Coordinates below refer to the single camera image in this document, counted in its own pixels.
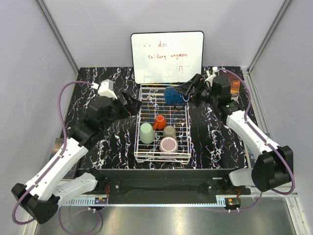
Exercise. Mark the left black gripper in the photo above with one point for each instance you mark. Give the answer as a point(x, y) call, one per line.
point(132, 107)

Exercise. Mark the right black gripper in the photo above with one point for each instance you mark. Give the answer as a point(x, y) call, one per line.
point(186, 88)

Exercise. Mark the dark blue mug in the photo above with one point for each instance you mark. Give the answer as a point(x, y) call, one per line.
point(174, 98)

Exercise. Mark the pale green cup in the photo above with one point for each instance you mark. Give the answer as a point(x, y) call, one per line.
point(146, 133)

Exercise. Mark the orange cup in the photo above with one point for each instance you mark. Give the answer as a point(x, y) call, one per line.
point(160, 123)

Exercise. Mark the mauve purple mug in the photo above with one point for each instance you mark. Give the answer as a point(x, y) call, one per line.
point(168, 146)

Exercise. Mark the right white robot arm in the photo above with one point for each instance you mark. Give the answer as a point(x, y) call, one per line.
point(273, 169)

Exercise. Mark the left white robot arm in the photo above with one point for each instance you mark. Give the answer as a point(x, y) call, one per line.
point(42, 196)

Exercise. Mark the beige mug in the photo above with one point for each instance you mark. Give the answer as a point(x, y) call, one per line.
point(169, 131)

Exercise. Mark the white whiteboard with red writing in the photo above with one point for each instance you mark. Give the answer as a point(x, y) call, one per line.
point(167, 57)

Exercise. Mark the dark book with lit windows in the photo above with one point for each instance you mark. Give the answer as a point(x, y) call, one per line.
point(234, 86)

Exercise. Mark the blue Nineteen Eighty-Four book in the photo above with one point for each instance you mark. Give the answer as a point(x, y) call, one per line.
point(251, 157)

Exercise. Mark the left small circuit board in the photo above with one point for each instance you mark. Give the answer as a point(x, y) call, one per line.
point(101, 200)

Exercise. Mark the small circuit board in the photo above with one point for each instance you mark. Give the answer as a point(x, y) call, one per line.
point(101, 200)
point(233, 201)

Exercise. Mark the right small circuit board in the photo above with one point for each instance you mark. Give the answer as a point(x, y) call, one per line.
point(233, 201)

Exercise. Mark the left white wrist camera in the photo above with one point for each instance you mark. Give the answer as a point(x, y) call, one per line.
point(105, 88)

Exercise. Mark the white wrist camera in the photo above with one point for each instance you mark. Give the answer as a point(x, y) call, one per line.
point(212, 72)
point(105, 88)

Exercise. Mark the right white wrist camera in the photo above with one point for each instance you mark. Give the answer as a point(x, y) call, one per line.
point(212, 72)

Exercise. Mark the white wire dish rack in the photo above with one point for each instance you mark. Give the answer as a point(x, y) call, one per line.
point(153, 104)

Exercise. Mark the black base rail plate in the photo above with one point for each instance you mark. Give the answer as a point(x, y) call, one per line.
point(169, 186)

